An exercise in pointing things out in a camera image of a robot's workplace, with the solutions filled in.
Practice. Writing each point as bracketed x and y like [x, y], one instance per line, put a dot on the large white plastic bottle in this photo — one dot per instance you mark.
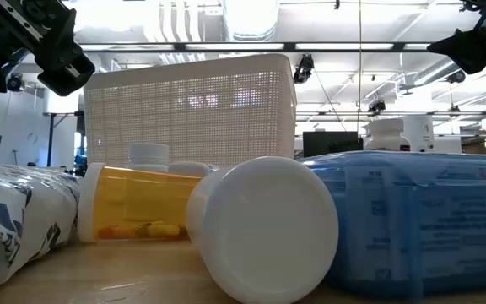
[264, 232]

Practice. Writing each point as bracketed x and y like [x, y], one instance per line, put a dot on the orange pill bottle white cap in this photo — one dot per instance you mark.
[137, 202]

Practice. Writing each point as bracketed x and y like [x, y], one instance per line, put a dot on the thin black frame bar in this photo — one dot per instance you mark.
[416, 113]

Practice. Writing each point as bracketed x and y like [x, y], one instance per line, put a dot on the ribbed silver ceiling duct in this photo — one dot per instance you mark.
[250, 19]

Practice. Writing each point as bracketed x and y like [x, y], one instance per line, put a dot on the white bottle dark label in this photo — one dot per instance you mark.
[385, 135]

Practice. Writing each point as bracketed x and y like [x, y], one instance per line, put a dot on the black computer monitor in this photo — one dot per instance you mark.
[331, 143]

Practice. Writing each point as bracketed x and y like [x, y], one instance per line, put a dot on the thick black frame bar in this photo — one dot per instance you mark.
[234, 46]

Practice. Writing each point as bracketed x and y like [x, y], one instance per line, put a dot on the blue object in background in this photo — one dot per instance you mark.
[81, 164]

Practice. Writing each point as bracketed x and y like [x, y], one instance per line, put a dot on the blue plastic wrapped package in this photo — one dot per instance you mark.
[416, 219]

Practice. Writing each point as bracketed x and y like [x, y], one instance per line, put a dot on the white cylinder device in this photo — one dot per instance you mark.
[421, 133]

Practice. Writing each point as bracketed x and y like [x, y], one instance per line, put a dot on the white perforated plastic basket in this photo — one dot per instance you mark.
[192, 114]

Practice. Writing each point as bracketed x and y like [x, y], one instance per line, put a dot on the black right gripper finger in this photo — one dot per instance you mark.
[468, 50]

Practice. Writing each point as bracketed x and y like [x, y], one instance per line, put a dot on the white black printed package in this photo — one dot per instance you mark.
[15, 219]

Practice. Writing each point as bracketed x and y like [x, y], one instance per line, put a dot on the black ceiling camera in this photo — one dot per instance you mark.
[15, 82]
[376, 106]
[456, 76]
[303, 69]

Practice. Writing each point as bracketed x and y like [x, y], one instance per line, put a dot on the white counter box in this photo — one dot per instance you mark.
[447, 144]

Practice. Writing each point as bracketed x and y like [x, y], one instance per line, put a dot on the small white capped bottle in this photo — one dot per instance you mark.
[148, 156]

